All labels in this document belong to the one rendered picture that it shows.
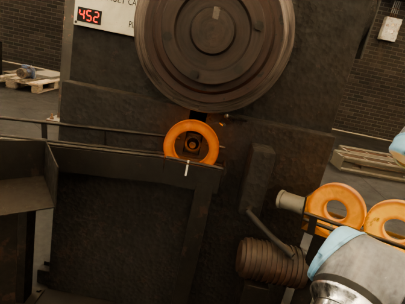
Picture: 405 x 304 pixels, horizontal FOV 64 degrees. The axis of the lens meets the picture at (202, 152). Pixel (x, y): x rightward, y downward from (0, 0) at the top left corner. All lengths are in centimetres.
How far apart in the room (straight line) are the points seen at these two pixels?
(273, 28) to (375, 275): 68
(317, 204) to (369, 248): 43
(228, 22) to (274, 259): 69
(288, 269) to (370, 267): 50
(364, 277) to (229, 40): 64
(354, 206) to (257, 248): 31
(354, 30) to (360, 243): 80
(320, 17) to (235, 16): 37
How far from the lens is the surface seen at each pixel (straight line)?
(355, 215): 101
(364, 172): 454
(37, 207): 94
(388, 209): 99
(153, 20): 101
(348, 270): 59
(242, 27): 94
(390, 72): 794
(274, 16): 101
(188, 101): 102
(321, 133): 121
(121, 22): 119
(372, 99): 786
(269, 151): 107
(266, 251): 106
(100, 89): 119
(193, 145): 117
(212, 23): 92
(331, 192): 101
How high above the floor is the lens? 106
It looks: 17 degrees down
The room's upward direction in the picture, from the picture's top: 12 degrees clockwise
